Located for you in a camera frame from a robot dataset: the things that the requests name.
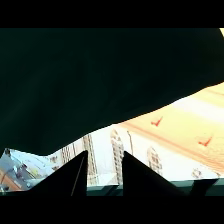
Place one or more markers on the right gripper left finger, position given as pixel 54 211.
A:
pixel 68 180

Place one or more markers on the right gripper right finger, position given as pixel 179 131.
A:
pixel 140 180

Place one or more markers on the dark green shirt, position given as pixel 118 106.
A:
pixel 100 76

